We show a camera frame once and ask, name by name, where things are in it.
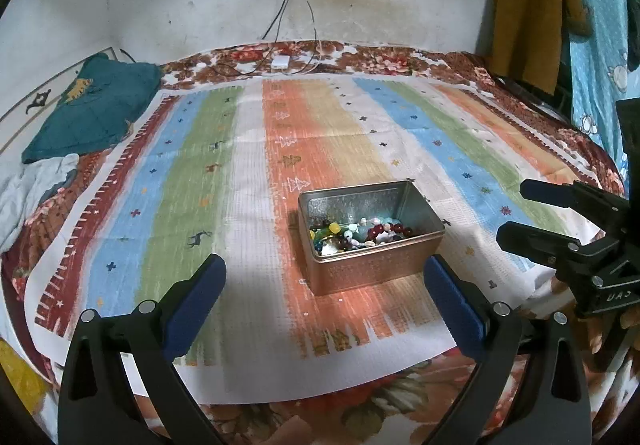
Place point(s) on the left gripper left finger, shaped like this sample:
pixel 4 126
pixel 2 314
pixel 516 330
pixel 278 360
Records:
pixel 97 404

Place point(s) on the teal pillow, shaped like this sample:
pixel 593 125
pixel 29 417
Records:
pixel 96 110

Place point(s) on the white charger adapter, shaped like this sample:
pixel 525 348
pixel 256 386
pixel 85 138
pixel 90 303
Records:
pixel 280 62

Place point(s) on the right human hand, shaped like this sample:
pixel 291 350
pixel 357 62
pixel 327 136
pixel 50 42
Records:
pixel 598 329

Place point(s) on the brown hanging garment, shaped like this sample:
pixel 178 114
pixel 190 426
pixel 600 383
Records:
pixel 528 36

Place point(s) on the blue patterned hanging cloth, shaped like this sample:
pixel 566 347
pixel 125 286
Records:
pixel 599 69

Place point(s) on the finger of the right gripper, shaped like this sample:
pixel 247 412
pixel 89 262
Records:
pixel 605 261
pixel 615 215

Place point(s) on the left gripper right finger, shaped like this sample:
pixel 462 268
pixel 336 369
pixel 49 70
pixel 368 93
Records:
pixel 551 405

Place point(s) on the metal tin box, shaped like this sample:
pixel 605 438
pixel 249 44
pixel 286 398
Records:
pixel 359 236

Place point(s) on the white crumpled cloth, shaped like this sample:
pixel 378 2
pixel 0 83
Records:
pixel 24 187

